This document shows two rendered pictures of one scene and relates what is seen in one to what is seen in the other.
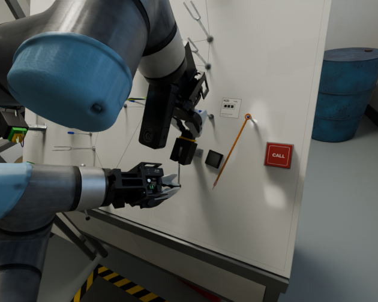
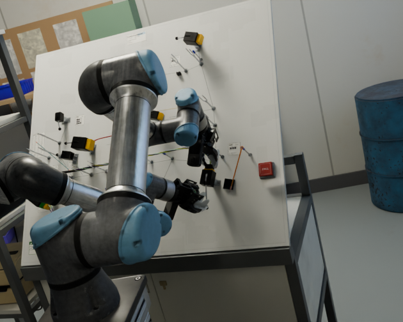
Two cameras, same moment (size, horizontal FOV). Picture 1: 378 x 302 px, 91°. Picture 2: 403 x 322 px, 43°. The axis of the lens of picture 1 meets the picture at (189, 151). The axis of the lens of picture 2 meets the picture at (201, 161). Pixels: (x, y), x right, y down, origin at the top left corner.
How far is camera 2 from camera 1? 1.45 m
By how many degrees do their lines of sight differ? 21
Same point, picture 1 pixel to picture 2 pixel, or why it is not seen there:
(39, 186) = (155, 178)
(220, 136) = (230, 168)
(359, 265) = not seen: outside the picture
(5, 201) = (148, 181)
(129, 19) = (197, 117)
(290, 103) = (267, 140)
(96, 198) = (172, 190)
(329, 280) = not seen: outside the picture
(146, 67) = not seen: hidden behind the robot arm
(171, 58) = (203, 124)
